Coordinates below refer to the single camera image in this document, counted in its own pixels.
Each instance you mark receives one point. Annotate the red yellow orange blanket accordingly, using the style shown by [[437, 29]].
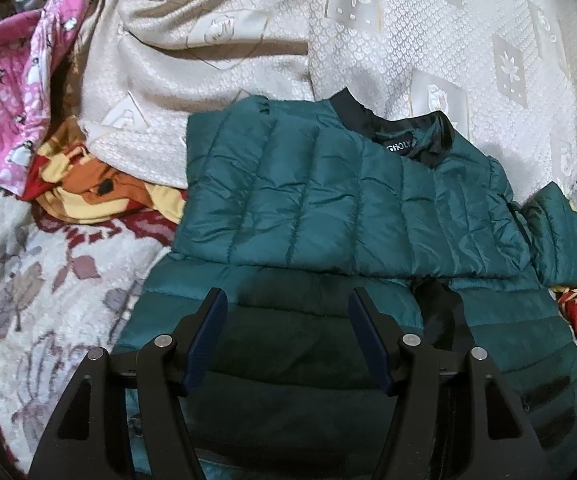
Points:
[[74, 186]]

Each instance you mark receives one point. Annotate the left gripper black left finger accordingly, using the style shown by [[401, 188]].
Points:
[[113, 399]]

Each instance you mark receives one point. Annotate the white floral fleece bedspread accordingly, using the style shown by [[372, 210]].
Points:
[[64, 288]]

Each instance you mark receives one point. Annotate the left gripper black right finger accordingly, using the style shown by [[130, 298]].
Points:
[[455, 416]]

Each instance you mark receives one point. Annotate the dark green puffer jacket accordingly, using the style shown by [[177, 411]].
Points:
[[291, 206]]

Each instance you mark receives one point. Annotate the cream patterned quilt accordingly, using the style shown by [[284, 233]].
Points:
[[503, 71]]

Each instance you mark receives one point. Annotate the pink penguin print garment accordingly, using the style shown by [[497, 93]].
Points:
[[32, 45]]

